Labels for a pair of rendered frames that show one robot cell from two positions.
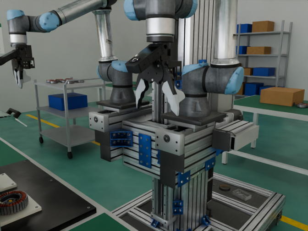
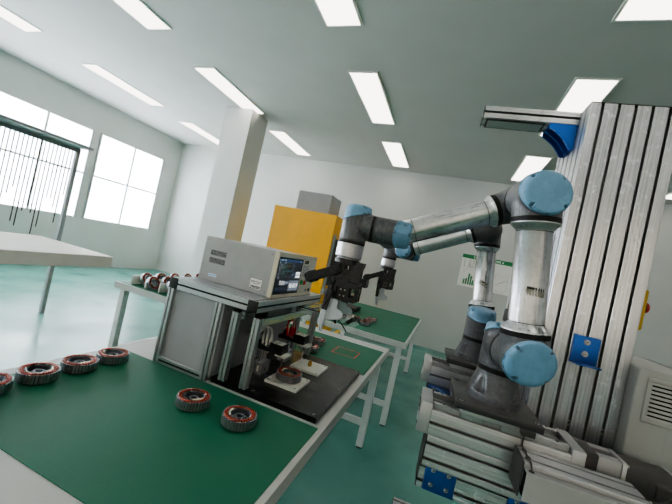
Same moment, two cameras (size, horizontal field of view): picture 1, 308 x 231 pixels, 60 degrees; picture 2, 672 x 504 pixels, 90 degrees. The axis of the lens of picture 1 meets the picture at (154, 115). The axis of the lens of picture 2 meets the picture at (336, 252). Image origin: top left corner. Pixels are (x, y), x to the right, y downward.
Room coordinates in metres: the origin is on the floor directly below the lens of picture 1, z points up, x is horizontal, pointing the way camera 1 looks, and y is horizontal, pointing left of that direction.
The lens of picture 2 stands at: (0.28, -0.85, 1.36)
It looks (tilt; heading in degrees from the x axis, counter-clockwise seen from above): 0 degrees down; 64
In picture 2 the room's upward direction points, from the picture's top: 12 degrees clockwise
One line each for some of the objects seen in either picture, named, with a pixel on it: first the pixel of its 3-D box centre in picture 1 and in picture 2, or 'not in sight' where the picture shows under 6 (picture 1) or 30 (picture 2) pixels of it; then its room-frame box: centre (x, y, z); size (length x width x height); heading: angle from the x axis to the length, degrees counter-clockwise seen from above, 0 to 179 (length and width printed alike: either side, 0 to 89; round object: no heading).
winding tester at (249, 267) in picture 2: not in sight; (262, 266); (0.71, 0.82, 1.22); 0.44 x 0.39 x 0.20; 45
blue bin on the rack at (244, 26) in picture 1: (243, 29); not in sight; (6.94, -2.22, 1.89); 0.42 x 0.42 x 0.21; 43
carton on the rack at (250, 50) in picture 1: (258, 50); not in sight; (6.65, -2.54, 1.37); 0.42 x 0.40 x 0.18; 46
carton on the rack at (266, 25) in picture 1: (263, 27); not in sight; (6.61, -2.58, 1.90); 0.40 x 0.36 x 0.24; 137
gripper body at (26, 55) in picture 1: (21, 57); (386, 278); (1.33, 0.64, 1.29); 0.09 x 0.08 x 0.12; 138
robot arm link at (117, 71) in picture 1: (121, 72); (480, 322); (1.55, 0.19, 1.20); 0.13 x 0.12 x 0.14; 40
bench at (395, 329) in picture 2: not in sight; (361, 347); (2.45, 2.42, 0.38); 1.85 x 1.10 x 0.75; 45
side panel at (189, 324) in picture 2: not in sight; (188, 332); (0.41, 0.64, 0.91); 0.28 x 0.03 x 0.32; 135
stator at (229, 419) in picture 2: not in sight; (239, 417); (0.59, 0.22, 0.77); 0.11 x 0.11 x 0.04
